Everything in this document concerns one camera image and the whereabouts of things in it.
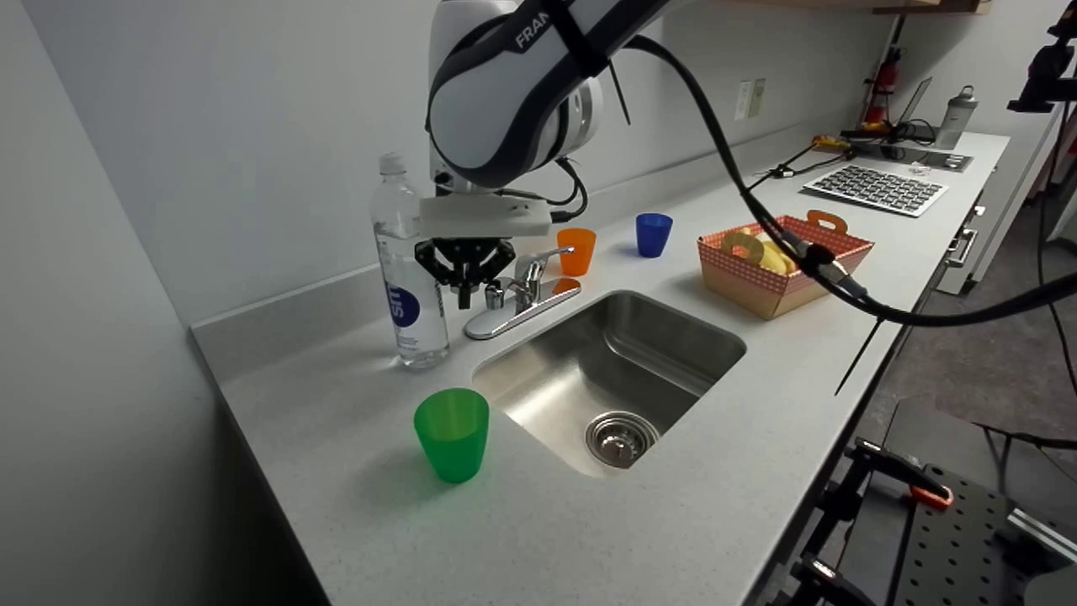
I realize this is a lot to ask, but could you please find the clear plastic water bottle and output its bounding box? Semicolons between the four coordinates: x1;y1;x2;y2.
371;153;454;374

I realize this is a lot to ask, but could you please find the stainless steel sink basin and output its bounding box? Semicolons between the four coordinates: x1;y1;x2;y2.
468;287;750;484

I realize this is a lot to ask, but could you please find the grey metal drink bottle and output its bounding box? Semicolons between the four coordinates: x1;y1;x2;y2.
936;82;983;153

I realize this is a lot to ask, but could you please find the green plastic cup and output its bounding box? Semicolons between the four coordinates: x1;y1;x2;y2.
411;386;495;487

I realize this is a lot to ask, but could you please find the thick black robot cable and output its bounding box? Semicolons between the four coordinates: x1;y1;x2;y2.
622;29;1077;331

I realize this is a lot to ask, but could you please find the white wall outlet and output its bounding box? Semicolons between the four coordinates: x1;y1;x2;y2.
735;75;773;125

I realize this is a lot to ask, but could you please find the chrome sink faucet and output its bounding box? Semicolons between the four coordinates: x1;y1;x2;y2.
461;247;586;344

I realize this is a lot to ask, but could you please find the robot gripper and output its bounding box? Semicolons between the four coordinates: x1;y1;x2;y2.
415;193;554;313

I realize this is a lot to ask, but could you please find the pale yellow toy fruit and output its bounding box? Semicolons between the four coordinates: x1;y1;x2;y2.
719;225;766;262

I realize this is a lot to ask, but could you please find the black perforated cart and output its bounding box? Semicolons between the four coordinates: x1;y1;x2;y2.
762;397;1077;606

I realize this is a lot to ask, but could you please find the red checkered food basket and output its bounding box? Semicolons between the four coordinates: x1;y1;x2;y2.
697;210;877;321

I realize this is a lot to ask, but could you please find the silver laptop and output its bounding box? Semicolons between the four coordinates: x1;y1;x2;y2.
805;160;954;222

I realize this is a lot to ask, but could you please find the metal sink drain strainer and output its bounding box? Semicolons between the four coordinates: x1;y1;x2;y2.
583;409;663;470

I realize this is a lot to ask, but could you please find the orange plastic cup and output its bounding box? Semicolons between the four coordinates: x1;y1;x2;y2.
554;225;599;280

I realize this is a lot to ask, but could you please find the bright yellow toy fruit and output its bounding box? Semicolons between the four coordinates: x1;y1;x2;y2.
756;234;800;280

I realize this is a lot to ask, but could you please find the blue plastic cup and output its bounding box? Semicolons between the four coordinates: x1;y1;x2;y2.
633;210;675;262

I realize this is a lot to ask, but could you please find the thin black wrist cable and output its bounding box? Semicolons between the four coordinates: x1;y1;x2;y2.
546;156;594;225

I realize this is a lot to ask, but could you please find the yellow black hand tool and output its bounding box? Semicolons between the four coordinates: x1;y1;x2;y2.
810;129;892;162

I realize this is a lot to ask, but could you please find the black orange clamp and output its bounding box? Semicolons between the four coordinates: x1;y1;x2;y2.
849;433;960;516

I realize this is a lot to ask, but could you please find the black camera on stand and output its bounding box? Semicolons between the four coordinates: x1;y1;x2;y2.
1005;0;1077;118

